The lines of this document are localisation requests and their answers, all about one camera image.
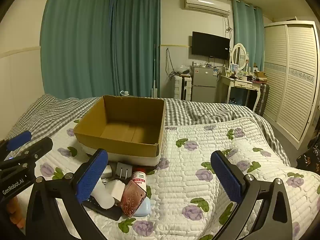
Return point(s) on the brown box on vanity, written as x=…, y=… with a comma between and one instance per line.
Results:
x=260, y=76

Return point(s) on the white flat mop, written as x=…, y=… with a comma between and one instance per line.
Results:
x=154, y=90

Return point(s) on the wide teal curtain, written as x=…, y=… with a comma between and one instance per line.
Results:
x=75, y=42

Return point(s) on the clear water jug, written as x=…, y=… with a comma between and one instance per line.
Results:
x=125, y=93

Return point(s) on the person's left hand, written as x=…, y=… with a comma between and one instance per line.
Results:
x=14, y=212

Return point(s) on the dark suitcase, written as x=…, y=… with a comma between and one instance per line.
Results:
x=263, y=100

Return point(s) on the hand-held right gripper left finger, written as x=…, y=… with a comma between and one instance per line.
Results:
x=92, y=180

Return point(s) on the black tube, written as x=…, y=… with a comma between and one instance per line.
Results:
x=110, y=213

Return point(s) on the oval vanity mirror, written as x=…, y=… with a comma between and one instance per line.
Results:
x=238, y=55

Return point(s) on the white air conditioner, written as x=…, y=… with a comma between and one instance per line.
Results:
x=207, y=5

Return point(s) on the white vanity table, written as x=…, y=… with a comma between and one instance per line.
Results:
x=237, y=83

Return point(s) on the white hard suitcase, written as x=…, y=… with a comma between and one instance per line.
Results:
x=182, y=87

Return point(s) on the teal corner curtain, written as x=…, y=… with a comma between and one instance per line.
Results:
x=135, y=42

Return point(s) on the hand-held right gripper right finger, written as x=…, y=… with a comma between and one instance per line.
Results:
x=226, y=177

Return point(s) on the small white charger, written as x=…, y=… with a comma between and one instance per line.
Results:
x=108, y=171

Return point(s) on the phone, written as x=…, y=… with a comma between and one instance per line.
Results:
x=132, y=200

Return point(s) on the grey small fridge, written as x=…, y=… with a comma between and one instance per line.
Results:
x=203, y=85

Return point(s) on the translucent white cylinder bottle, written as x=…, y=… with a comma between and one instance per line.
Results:
x=103, y=197

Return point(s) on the small photo frame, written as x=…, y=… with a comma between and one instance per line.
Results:
x=234, y=67

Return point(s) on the white charger cube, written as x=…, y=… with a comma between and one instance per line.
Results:
x=116, y=190

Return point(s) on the grey gingham bed sheet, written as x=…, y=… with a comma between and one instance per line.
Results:
x=45, y=115

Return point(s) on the narrow teal curtain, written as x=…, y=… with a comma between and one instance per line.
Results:
x=246, y=35

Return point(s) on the white bottle with red label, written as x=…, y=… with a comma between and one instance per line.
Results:
x=139, y=177

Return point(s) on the white floral quilt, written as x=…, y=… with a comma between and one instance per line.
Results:
x=190, y=160

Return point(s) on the brown cardboard box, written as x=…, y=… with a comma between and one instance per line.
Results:
x=120, y=145

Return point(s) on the white louvred wardrobe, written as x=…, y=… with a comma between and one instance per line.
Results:
x=292, y=80

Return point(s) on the clear plastic bag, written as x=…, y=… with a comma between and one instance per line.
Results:
x=183, y=69

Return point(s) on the blue basket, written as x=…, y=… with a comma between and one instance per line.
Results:
x=235, y=101

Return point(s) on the dark patterned cloth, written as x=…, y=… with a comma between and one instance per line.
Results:
x=310, y=157

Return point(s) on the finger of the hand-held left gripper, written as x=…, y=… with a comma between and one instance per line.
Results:
x=19, y=138
x=37, y=147

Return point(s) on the black wall television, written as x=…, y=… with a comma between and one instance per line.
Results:
x=210, y=45

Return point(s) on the grey plug adapter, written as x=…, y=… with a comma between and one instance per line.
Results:
x=123, y=171

